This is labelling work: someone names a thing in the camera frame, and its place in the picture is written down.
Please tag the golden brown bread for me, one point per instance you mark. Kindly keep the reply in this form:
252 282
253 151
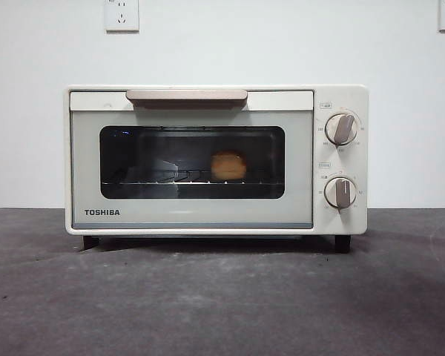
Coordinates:
228 167

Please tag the cream oven timer knob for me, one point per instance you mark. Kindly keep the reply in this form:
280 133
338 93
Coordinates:
341 192

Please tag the cream oven temperature knob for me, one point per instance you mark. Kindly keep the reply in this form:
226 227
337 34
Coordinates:
341 129

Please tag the white Toshiba toaster oven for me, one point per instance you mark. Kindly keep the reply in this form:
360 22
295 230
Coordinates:
341 96

